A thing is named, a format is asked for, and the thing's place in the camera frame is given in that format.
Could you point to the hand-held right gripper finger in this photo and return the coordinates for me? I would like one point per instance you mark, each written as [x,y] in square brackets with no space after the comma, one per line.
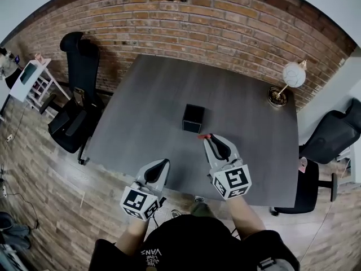
[229,150]
[210,154]

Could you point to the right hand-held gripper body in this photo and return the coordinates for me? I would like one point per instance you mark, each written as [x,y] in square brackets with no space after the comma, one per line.
[232,181]

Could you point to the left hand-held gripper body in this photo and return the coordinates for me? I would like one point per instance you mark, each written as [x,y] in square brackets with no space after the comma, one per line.
[138,202]

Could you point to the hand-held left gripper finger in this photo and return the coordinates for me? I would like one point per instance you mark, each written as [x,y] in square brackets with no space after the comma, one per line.
[142,171]
[165,174]

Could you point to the red pen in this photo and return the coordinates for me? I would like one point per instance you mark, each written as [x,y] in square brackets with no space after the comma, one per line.
[203,136]

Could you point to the black square pen holder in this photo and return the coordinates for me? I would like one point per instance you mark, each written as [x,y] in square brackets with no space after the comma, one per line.
[193,117]

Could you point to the person's right forearm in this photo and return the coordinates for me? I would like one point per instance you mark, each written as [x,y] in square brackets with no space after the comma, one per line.
[244,217]

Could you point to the person's left forearm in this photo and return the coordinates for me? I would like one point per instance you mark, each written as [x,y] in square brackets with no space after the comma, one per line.
[132,234]

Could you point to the person's grey shoe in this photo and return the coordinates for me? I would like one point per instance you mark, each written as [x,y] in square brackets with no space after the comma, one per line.
[175,213]
[199,198]

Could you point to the person's olive trouser leg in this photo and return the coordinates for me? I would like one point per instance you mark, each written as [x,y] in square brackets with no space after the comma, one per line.
[200,209]

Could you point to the person's black t-shirt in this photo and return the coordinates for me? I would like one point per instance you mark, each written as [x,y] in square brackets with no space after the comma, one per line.
[197,244]

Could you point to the white globe brass table lamp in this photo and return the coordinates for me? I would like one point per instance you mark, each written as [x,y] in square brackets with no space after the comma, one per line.
[293,75]

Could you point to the brown bag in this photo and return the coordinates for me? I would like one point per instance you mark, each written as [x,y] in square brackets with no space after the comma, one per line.
[79,96]

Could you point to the black office chair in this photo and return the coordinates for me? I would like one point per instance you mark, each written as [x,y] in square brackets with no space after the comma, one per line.
[80,75]
[330,137]

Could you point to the grey backpack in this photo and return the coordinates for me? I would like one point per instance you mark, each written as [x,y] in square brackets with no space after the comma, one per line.
[14,231]

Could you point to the white shelf cart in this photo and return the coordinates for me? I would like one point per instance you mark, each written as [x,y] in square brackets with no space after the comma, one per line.
[36,80]

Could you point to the dark green tablet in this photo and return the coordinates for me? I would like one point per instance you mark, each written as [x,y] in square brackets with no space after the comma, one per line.
[28,73]

